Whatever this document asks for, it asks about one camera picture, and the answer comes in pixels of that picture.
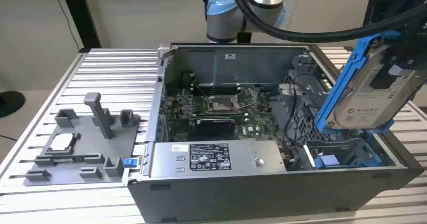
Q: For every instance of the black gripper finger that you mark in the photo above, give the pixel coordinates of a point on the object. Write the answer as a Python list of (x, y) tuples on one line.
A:
[(381, 80)]

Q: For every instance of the hard disk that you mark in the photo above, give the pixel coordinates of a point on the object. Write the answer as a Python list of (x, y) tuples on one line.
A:
[(367, 104)]

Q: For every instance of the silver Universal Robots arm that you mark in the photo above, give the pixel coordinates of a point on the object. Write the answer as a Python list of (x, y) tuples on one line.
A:
[(226, 26)]

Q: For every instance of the grey metal disk bay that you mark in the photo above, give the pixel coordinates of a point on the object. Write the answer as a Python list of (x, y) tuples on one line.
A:
[(309, 129)]

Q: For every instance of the black RAM slot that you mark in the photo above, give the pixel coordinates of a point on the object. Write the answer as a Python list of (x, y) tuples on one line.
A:
[(213, 90)]

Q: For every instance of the green motherboard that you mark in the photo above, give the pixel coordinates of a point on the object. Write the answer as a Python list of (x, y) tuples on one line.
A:
[(260, 119)]

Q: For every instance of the black connector block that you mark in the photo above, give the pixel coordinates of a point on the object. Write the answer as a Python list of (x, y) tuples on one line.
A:
[(244, 37)]

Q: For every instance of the silver power supply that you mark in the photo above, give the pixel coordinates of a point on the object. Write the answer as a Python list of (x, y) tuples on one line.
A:
[(253, 159)]

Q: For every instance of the CPU socket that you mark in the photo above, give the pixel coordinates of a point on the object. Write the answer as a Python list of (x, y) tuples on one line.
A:
[(217, 106)]

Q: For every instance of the black power supply label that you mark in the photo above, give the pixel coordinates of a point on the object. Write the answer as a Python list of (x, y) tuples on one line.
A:
[(209, 157)]

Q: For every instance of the open grey PC case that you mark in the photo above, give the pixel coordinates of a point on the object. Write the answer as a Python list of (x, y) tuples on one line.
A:
[(233, 199)]

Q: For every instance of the white barcode sticker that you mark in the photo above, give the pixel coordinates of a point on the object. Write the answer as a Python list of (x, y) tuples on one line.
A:
[(178, 148)]

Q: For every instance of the blue case latch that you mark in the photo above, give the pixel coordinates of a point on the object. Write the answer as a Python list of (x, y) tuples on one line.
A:
[(129, 163)]

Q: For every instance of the grey parts rack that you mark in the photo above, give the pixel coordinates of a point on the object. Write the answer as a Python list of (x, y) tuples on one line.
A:
[(82, 144)]

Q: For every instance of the green RAM stick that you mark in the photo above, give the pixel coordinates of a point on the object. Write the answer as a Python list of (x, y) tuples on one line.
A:
[(74, 158)]

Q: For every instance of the silver CPU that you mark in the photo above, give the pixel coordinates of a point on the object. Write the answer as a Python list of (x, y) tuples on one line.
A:
[(61, 142)]

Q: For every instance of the black round stand foot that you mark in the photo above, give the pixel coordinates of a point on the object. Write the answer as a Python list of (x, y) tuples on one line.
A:
[(10, 104)]

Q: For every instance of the white case wall sticker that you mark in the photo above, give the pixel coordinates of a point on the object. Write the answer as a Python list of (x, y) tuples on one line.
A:
[(229, 56)]

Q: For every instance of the black metal post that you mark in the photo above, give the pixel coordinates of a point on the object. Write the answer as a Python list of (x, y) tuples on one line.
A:
[(81, 14)]

